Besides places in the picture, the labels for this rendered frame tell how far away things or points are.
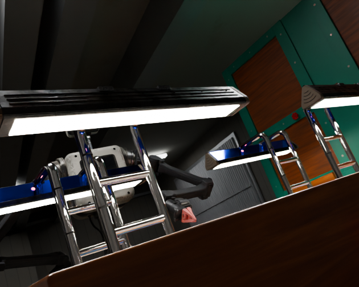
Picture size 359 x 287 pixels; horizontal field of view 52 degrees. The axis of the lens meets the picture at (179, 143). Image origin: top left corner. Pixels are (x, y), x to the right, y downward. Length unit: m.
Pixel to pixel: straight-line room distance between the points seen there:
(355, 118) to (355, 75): 0.22
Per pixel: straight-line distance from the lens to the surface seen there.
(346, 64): 2.12
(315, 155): 2.24
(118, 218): 1.13
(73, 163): 2.06
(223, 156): 1.67
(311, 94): 1.30
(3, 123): 0.68
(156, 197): 0.92
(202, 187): 2.10
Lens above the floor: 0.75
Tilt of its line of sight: 16 degrees up
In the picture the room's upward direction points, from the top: 21 degrees counter-clockwise
